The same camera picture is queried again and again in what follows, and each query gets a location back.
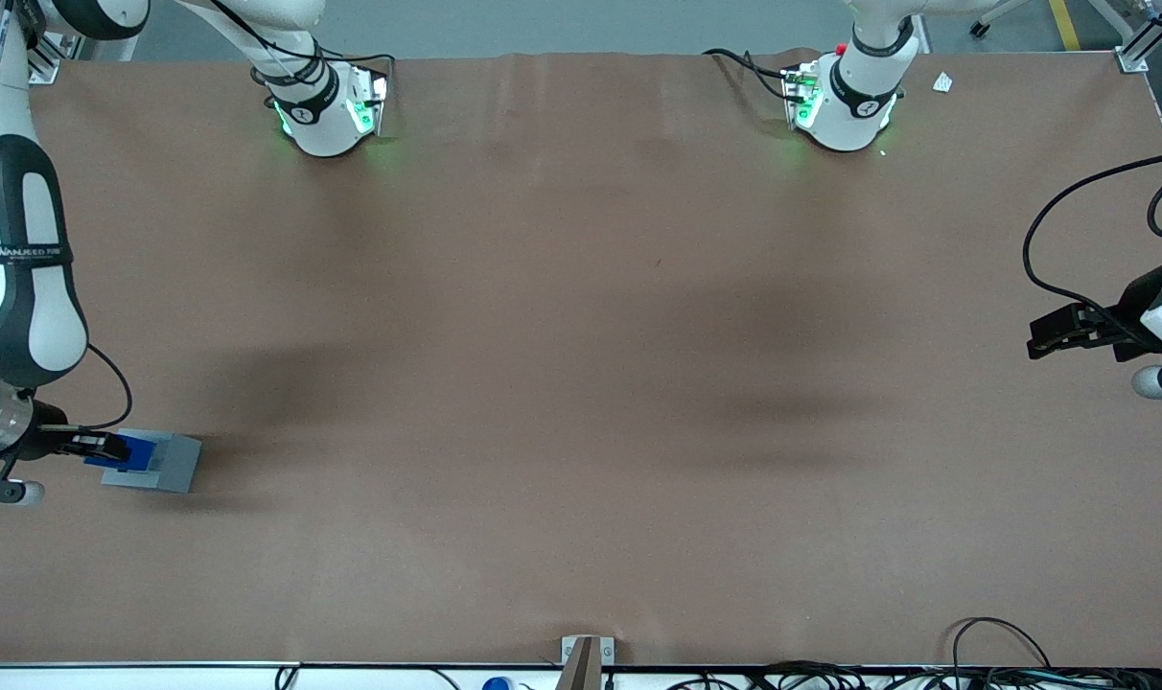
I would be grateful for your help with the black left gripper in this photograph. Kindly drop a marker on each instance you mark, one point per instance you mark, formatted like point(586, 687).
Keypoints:
point(1128, 318)

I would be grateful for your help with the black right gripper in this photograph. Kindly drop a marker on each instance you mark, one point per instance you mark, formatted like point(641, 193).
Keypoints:
point(47, 443)

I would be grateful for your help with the blue plastic part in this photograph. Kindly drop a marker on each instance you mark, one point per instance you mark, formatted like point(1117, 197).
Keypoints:
point(143, 454)

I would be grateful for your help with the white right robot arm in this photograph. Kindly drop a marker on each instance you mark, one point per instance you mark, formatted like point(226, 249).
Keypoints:
point(30, 316)

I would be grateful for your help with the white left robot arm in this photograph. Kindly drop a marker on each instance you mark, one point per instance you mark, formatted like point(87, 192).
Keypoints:
point(854, 105)

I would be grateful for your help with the gray square base block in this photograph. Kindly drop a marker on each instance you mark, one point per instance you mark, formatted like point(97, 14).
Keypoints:
point(178, 465)

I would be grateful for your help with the white paper scrap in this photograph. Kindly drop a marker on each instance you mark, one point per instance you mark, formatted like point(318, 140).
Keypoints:
point(942, 82)

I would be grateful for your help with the blue round cap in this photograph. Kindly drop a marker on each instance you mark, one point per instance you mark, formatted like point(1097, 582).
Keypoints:
point(496, 684)

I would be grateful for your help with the aluminium frame post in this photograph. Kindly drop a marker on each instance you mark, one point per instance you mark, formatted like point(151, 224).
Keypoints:
point(1151, 34)
point(54, 53)

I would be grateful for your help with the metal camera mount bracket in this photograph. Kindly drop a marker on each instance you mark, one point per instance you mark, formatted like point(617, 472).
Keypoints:
point(587, 656)

